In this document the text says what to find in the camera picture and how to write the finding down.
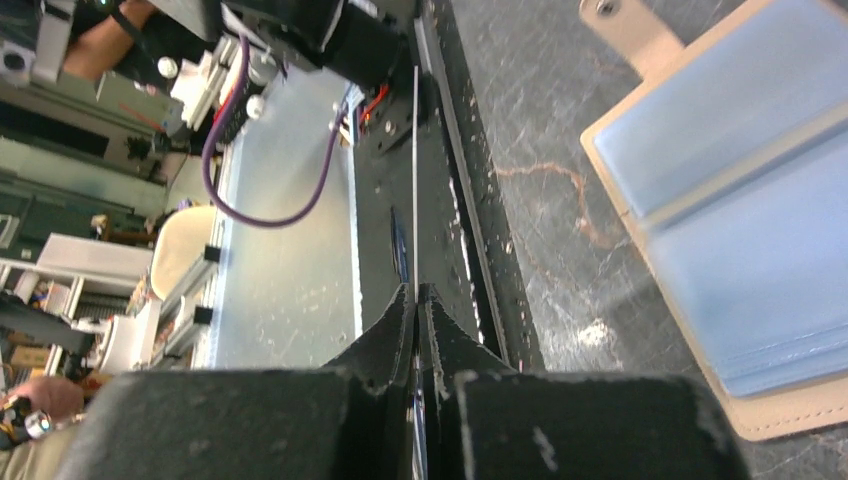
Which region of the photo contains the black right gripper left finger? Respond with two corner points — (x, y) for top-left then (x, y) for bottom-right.
(57, 286), (415, 479)

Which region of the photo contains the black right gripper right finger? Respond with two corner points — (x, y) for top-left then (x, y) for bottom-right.
(418, 284), (749, 479)

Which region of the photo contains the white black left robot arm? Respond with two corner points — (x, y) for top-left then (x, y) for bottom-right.
(153, 1), (412, 90)

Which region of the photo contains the beige round chair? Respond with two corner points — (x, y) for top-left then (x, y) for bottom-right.
(149, 205), (217, 300)

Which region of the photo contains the person hand in background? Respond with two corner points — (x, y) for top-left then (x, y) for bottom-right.
(10, 376), (85, 421)

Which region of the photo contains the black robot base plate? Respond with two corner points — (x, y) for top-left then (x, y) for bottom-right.
(353, 1), (544, 372)

